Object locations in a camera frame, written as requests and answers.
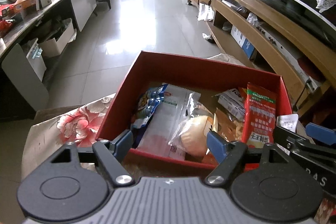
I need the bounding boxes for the red spicy strip packet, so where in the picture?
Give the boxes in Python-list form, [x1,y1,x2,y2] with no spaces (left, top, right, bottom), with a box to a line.
[241,83,276,148]

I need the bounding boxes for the round bread bun packet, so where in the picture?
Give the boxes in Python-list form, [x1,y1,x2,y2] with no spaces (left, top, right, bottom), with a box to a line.
[169,93,214,157]

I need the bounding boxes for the white Kaprons packet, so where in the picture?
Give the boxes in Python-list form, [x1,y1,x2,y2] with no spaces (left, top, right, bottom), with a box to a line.
[216,88,245,122]

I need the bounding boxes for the long silver white packet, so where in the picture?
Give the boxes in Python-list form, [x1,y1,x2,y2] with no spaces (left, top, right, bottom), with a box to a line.
[137,84,201,160]

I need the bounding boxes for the blue cartoon snack packet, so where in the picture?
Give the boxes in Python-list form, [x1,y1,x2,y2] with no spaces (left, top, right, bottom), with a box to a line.
[131,84,168,130]

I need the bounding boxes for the yellow waffle snack bag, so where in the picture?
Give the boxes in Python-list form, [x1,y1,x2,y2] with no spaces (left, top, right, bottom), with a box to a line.
[213,108,244,142]

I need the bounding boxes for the red cardboard box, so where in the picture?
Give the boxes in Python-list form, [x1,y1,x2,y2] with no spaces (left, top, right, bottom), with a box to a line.
[94,50,293,171]

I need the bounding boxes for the wooden TV cabinet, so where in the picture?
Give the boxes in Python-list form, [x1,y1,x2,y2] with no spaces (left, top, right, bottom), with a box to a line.
[188,0,335,117]

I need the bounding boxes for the white storage box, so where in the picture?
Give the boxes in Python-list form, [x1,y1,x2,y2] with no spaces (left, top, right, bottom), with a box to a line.
[39,18,76,59]

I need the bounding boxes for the flat screen television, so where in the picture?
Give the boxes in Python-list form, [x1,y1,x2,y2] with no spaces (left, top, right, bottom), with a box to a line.
[262,0,335,50]

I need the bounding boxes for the dark long side table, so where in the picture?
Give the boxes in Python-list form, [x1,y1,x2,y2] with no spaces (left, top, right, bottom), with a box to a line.
[0,0,97,111]

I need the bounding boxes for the white cabinet door panel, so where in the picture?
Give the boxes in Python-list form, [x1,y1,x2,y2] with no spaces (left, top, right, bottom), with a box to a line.
[71,0,97,32]

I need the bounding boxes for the red plastic bag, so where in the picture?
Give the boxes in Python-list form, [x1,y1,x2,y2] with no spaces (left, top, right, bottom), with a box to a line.
[0,5,15,38]

